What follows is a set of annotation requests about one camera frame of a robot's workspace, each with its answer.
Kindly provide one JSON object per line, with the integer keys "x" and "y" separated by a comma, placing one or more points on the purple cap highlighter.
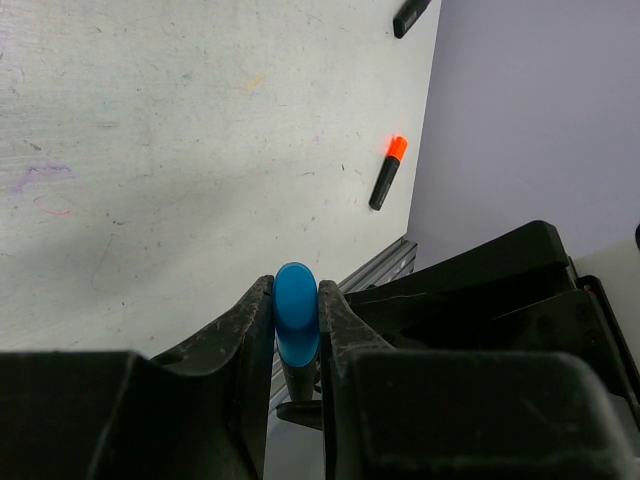
{"x": 407, "y": 15}

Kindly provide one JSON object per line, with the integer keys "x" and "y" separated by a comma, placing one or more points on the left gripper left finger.
{"x": 196, "y": 411}

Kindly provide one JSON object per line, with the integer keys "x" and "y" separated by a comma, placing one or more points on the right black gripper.
{"x": 518, "y": 292}

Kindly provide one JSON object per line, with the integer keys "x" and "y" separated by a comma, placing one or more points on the orange cap highlighter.
{"x": 390, "y": 166}

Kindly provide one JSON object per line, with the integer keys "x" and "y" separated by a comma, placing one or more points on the blue cap highlighter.
{"x": 295, "y": 310}

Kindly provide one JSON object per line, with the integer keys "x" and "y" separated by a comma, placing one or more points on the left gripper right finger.
{"x": 407, "y": 414}

